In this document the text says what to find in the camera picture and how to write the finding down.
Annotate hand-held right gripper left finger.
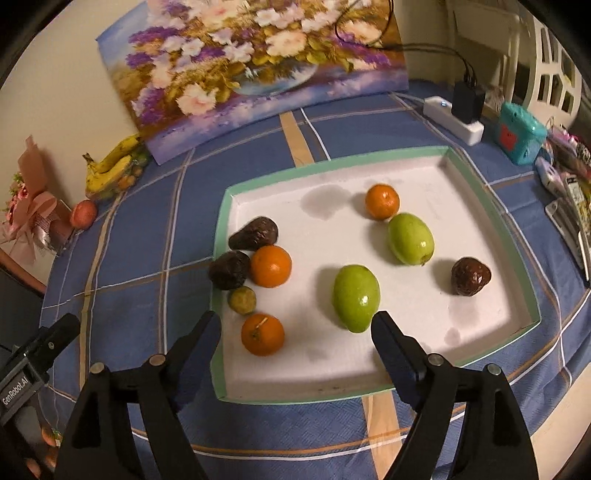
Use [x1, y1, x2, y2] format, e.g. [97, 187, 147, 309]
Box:
[54, 311, 222, 480]

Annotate small green lime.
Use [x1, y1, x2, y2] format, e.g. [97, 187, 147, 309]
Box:
[228, 285, 257, 316]

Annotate black cable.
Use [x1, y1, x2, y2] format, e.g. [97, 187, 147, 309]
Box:
[335, 0, 478, 86]

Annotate brown avocado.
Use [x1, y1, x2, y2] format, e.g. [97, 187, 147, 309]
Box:
[228, 216, 280, 252]

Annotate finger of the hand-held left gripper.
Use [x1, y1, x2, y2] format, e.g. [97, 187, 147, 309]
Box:
[14, 314, 81, 371]

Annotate black power adapter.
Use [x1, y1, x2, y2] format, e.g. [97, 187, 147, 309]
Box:
[451, 80, 486, 125]

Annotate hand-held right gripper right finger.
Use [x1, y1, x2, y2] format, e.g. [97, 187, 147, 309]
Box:
[370, 311, 541, 480]

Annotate flower painting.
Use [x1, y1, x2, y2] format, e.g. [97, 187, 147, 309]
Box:
[96, 0, 409, 166]

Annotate orange without stem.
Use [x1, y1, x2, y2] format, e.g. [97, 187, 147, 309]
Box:
[250, 245, 293, 289]

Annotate yellow banana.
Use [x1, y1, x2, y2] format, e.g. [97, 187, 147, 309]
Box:
[93, 134, 142, 174]
[83, 154, 134, 195]

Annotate white power strip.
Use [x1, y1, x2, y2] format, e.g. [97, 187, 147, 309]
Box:
[423, 95, 485, 146]

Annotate white chair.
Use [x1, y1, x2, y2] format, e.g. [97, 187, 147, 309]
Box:
[505, 14, 583, 116]

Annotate small orange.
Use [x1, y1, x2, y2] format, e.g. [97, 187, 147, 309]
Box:
[365, 184, 400, 220]

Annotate dark brown wrinkled fruit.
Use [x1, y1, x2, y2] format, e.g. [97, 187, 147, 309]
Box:
[451, 257, 492, 296]

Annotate orange with stem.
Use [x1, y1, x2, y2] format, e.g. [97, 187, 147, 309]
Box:
[240, 314, 286, 356]

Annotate dark round passion fruit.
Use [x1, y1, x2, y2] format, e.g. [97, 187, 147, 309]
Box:
[208, 250, 251, 291]

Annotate white tray with green rim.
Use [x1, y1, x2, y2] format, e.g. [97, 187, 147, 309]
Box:
[210, 145, 542, 406]

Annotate pink wrapped bouquet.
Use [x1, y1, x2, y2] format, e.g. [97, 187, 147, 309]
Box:
[0, 135, 77, 268]

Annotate blue plaid tablecloth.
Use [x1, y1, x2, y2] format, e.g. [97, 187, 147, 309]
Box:
[39, 78, 591, 480]

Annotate small white device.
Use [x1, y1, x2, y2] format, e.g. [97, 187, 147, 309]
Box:
[536, 157, 565, 193]

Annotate red apple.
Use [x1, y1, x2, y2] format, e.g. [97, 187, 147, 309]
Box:
[69, 199, 99, 229]

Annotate green mango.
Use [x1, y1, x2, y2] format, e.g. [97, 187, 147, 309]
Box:
[387, 213, 435, 267]
[333, 264, 382, 334]

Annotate teal box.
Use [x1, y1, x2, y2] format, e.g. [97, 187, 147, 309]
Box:
[498, 102, 549, 166]

